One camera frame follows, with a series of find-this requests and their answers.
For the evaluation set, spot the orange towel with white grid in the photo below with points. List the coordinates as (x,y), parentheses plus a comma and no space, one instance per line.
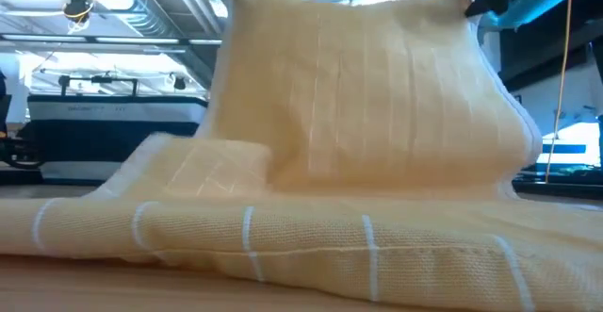
(353,114)

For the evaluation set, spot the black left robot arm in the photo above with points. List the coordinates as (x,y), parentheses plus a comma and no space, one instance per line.
(19,149)

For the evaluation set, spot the round black ceiling fixture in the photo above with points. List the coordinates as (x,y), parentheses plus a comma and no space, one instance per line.
(77,8)

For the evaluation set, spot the navy fabric storage bin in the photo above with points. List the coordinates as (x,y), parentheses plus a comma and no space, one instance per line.
(118,137)

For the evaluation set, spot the linear ceiling light rail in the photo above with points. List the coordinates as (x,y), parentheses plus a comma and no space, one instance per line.
(136,40)

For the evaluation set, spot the black camera gantry bar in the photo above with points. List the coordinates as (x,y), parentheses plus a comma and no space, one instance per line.
(99,80)

